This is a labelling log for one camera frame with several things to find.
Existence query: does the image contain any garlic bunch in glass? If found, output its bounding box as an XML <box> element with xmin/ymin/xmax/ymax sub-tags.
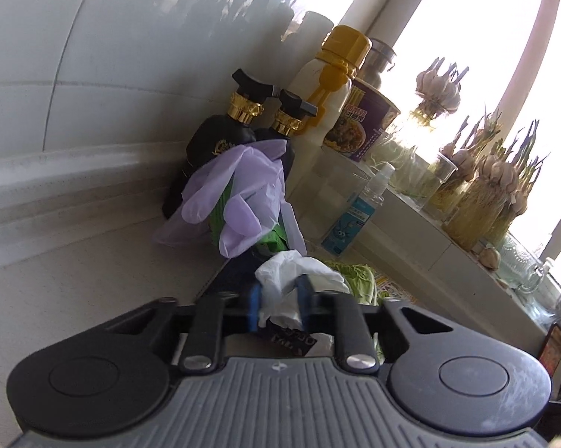
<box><xmin>408</xmin><ymin>56</ymin><xmax>470</xmax><ymax>127</ymax></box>

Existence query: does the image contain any green packet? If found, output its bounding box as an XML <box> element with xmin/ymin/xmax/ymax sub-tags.
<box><xmin>207</xmin><ymin>182</ymin><xmax>291</xmax><ymax>252</ymax></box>

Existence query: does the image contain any napa cabbage leaf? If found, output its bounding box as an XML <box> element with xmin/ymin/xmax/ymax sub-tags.
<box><xmin>325</xmin><ymin>261</ymin><xmax>391</xmax><ymax>309</ymax></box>

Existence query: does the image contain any clear spray bottle blue label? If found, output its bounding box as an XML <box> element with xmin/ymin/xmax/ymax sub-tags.
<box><xmin>321</xmin><ymin>162</ymin><xmax>396</xmax><ymax>256</ymax></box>

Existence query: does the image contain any purple disposable glove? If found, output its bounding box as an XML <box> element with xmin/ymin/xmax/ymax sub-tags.
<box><xmin>154</xmin><ymin>141</ymin><xmax>291</xmax><ymax>258</ymax></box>

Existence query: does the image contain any orange dark packet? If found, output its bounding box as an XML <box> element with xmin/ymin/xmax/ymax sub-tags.
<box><xmin>539</xmin><ymin>324</ymin><xmax>561</xmax><ymax>374</ymax></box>

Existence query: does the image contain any loose garlic bulb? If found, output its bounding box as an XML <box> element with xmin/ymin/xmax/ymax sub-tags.
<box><xmin>479</xmin><ymin>246</ymin><xmax>502</xmax><ymax>270</ymax></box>

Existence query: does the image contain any stainless steel flask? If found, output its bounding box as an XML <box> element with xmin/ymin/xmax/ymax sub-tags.
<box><xmin>355</xmin><ymin>38</ymin><xmax>398</xmax><ymax>89</ymax></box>

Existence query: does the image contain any clear glass jar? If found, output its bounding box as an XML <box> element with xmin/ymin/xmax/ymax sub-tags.
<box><xmin>287</xmin><ymin>147</ymin><xmax>372</xmax><ymax>243</ymax></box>

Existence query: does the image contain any white plastic bag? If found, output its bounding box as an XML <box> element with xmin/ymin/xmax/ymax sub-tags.
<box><xmin>254</xmin><ymin>251</ymin><xmax>351</xmax><ymax>330</ymax></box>

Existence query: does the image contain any purple instant noodle cup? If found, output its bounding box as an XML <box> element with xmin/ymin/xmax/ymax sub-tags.
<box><xmin>322</xmin><ymin>78</ymin><xmax>401</xmax><ymax>164</ymax></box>

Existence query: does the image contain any black bottle gold collar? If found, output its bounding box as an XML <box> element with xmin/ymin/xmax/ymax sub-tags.
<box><xmin>163</xmin><ymin>69</ymin><xmax>274</xmax><ymax>220</ymax></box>
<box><xmin>253</xmin><ymin>88</ymin><xmax>319</xmax><ymax>187</ymax></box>

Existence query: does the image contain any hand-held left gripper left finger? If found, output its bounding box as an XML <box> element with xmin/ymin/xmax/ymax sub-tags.
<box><xmin>94</xmin><ymin>284</ymin><xmax>263</xmax><ymax>375</ymax></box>

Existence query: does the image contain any clear glass mug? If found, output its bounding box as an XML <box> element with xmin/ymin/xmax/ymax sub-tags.
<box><xmin>495</xmin><ymin>233</ymin><xmax>554</xmax><ymax>299</ymax></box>

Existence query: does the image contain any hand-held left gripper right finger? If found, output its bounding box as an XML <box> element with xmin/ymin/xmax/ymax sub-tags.
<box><xmin>295</xmin><ymin>274</ymin><xmax>458</xmax><ymax>375</ymax></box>

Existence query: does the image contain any large glass of sprouting garlic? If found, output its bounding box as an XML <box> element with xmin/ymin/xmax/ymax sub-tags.
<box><xmin>444</xmin><ymin>112</ymin><xmax>552</xmax><ymax>250</ymax></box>

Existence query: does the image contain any yellow red printed leaflet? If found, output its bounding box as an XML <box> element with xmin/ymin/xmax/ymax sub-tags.
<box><xmin>374</xmin><ymin>271</ymin><xmax>421</xmax><ymax>306</ymax></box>

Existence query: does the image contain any small glass of sprouting garlic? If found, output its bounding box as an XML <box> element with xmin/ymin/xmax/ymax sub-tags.
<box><xmin>423</xmin><ymin>149</ymin><xmax>458</xmax><ymax>215</ymax></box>

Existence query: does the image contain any white bottle yellow cap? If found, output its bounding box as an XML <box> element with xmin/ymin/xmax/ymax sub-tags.
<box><xmin>285</xmin><ymin>25</ymin><xmax>373</xmax><ymax>201</ymax></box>

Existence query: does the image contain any clear glass with roots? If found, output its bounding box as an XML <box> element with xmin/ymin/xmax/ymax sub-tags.
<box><xmin>369</xmin><ymin>116</ymin><xmax>437</xmax><ymax>199</ymax></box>

